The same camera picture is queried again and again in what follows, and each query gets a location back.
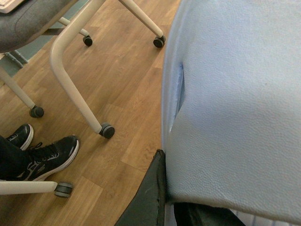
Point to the black trouser leg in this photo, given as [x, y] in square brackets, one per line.
[13, 160]

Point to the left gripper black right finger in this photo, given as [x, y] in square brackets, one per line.
[191, 214]

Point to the black sneaker left foot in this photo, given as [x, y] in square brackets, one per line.
[22, 137]

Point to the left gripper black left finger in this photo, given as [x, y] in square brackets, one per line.
[147, 208]

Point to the black sneaker right foot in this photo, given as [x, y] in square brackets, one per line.
[47, 160]

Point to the black sneaker foot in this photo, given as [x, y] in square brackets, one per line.
[22, 137]
[47, 160]

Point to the grey chair seat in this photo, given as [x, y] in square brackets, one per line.
[29, 20]

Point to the light blue slipper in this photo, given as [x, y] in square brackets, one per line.
[231, 109]

